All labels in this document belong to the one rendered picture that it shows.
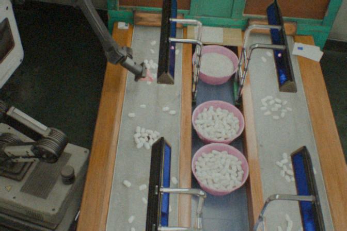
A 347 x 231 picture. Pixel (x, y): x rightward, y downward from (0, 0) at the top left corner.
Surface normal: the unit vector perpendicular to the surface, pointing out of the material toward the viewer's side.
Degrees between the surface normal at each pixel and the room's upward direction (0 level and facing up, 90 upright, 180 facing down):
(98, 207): 0
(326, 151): 0
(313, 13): 90
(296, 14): 90
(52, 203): 0
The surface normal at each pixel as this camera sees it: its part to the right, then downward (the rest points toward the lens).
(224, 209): 0.07, -0.64
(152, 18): -0.01, 0.45
